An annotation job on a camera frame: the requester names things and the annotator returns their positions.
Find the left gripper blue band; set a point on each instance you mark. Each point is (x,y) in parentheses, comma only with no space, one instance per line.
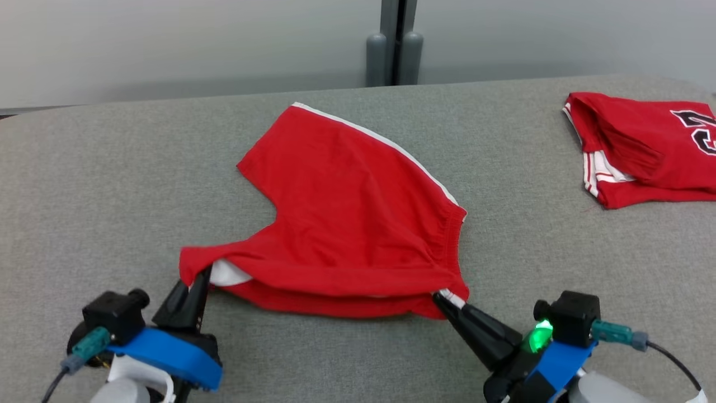
(168,350)

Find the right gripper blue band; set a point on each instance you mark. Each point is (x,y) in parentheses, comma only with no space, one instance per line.
(554,364)

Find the red shorts white stripe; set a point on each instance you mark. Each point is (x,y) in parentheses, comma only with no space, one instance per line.
(347,224)

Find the red white numbered jersey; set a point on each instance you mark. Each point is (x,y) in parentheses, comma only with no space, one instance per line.
(643,151)

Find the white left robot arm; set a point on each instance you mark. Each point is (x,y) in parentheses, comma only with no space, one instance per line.
(131,386)

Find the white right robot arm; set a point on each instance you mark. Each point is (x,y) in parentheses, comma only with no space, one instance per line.
(609,392)

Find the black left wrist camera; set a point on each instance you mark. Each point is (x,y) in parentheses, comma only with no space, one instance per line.
(114,313)

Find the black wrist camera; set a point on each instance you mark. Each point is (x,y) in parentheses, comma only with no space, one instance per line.
(114,313)
(573,316)

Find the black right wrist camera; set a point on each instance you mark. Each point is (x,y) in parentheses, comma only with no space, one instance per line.
(573,316)

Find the grey partition post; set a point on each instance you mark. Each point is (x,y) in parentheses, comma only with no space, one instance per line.
(394,45)

